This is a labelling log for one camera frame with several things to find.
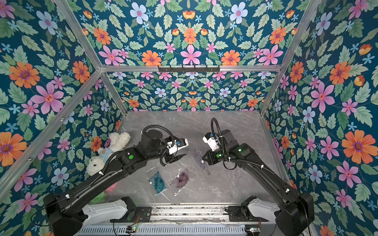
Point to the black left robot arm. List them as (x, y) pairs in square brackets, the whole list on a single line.
[(69, 212)]

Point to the green round toy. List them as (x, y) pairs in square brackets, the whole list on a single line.
[(99, 199)]

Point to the purple protractor set pouch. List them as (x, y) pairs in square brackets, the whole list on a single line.
[(179, 182)]

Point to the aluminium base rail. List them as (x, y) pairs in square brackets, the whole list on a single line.
[(219, 219)]

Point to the white plush bear toy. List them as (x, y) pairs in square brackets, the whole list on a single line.
[(116, 142)]

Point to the clear purple ruler set pouch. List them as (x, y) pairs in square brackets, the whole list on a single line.
[(202, 164)]

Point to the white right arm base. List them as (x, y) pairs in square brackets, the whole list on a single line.
[(253, 207)]

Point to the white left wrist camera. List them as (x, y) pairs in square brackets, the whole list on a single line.
[(175, 146)]

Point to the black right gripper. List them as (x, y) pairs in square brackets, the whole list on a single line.
[(208, 158)]

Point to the green ruler set pouch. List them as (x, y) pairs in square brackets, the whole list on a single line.
[(156, 181)]

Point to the pink round toy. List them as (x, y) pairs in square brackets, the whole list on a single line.
[(111, 188)]

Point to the black hook rail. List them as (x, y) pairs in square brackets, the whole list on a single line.
[(184, 69)]

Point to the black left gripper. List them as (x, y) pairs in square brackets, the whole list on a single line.
[(178, 157)]

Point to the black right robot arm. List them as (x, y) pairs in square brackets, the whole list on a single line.
[(292, 212)]

